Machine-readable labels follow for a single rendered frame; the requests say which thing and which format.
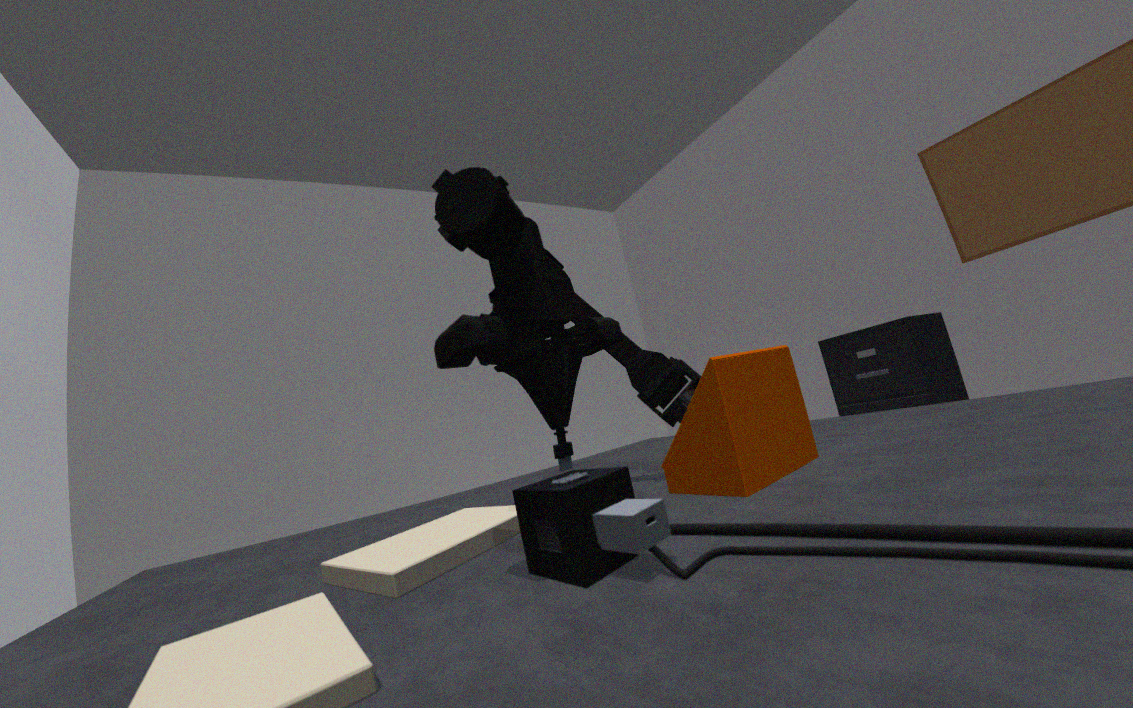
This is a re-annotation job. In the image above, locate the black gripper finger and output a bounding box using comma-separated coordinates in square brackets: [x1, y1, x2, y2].
[554, 344, 589, 428]
[494, 346, 561, 430]

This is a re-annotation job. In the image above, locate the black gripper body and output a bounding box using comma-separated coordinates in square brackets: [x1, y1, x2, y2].
[434, 261, 624, 369]

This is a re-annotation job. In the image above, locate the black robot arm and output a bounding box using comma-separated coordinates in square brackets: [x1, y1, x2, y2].
[431, 167, 701, 427]

